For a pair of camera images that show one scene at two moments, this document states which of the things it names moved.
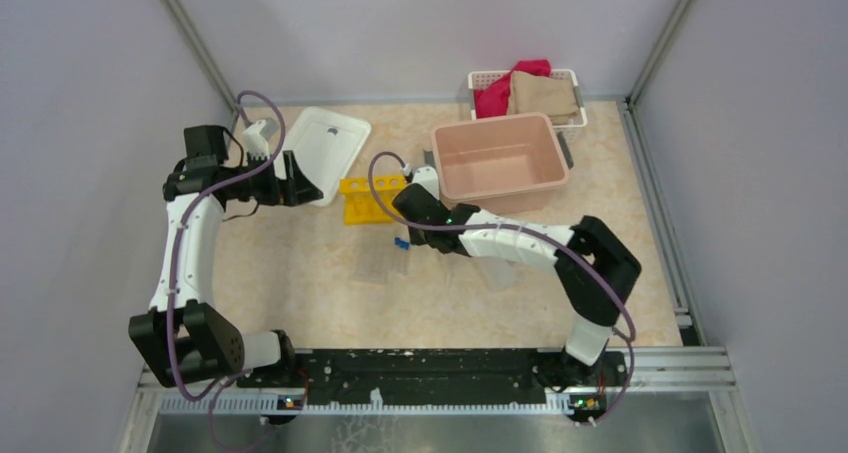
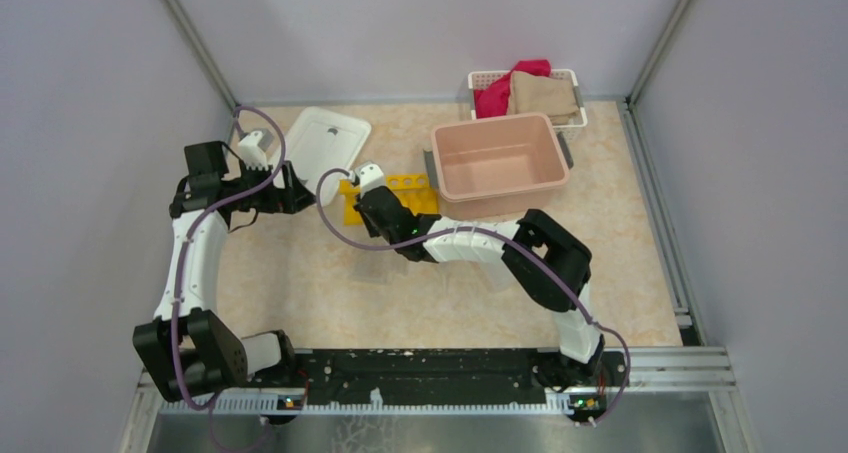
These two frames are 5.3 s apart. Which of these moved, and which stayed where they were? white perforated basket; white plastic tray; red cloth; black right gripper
Moved: black right gripper
Stayed: red cloth; white perforated basket; white plastic tray
